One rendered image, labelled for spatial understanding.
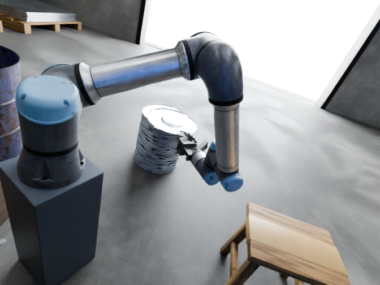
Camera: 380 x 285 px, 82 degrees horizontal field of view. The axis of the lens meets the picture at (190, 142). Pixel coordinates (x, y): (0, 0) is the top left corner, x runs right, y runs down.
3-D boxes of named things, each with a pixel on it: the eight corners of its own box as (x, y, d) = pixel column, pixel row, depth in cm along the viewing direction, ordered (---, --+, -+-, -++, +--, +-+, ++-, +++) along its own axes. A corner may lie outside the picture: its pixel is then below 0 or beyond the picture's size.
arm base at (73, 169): (65, 144, 67) (64, 116, 62) (96, 171, 61) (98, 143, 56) (5, 163, 55) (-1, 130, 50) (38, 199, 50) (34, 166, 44)
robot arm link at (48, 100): (12, 150, 46) (1, 91, 39) (31, 119, 57) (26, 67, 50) (76, 154, 51) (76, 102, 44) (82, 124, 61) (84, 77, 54)
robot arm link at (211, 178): (226, 171, 90) (219, 185, 95) (212, 154, 98) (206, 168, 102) (211, 173, 86) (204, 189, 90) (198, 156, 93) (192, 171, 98)
